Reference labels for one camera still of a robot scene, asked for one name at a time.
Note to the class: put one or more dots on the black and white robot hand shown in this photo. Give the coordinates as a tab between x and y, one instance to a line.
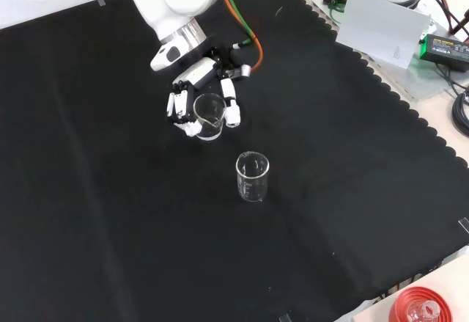
198	70

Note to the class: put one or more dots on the small clear glass beaker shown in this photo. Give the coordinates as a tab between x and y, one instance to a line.
212	131

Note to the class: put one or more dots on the tall clear glass beaker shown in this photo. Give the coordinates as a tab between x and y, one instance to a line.
253	190

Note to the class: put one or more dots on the clear tape piece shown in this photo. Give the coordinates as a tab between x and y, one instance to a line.
284	318
464	225
102	2

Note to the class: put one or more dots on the black bench cloth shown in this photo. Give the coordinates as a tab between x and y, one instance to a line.
110	190

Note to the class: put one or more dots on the pale board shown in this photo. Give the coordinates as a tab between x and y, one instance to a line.
381	25

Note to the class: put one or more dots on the black power adapter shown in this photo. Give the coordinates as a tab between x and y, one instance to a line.
445	48

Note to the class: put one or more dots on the clear glass flask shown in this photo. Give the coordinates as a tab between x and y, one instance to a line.
425	311

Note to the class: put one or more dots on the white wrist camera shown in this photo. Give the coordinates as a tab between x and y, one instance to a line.
166	56

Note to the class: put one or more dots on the grey metal base plate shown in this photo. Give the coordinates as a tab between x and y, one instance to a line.
421	83

